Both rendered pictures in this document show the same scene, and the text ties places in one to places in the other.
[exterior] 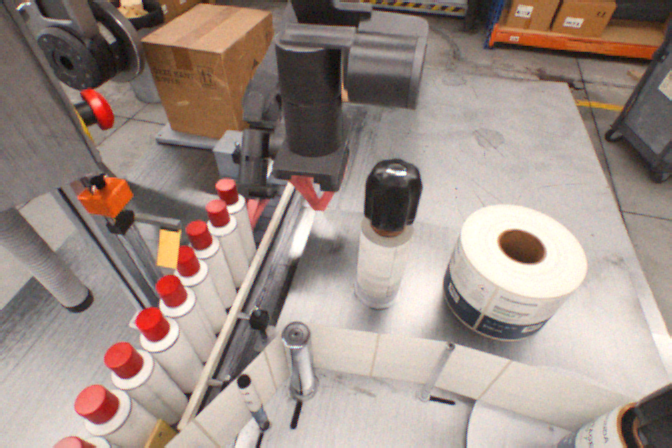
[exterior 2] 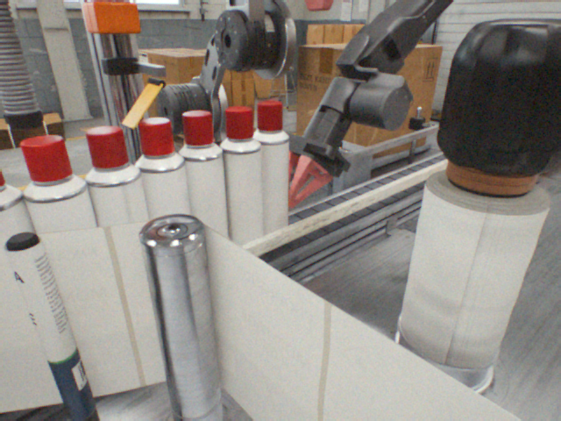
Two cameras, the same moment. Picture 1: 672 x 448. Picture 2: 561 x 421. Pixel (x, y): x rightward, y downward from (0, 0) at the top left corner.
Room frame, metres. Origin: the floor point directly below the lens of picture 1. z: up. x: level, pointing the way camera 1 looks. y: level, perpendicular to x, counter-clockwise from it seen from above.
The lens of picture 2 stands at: (0.11, -0.12, 1.18)
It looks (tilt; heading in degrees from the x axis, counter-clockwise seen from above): 26 degrees down; 37
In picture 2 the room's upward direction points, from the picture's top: straight up
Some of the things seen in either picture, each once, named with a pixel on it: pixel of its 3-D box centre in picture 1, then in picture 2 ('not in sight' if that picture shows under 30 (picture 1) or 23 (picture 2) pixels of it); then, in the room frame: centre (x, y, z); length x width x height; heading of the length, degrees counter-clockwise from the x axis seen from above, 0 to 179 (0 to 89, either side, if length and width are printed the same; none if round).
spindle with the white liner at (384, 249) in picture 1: (385, 239); (474, 225); (0.41, -0.09, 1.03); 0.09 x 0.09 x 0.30
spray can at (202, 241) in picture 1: (212, 267); (205, 196); (0.39, 0.21, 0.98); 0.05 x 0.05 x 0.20
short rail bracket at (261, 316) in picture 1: (260, 323); not in sight; (0.33, 0.13, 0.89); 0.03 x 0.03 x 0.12; 77
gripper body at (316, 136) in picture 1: (313, 125); not in sight; (0.33, 0.02, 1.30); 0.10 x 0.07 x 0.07; 169
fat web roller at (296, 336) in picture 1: (300, 363); (188, 342); (0.22, 0.05, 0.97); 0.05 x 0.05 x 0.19
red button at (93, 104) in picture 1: (92, 111); not in sight; (0.32, 0.23, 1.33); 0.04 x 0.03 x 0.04; 42
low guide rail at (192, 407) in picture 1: (289, 190); (372, 196); (0.67, 0.10, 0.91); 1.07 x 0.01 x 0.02; 167
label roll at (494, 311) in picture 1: (507, 271); not in sight; (0.40, -0.32, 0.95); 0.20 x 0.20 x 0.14
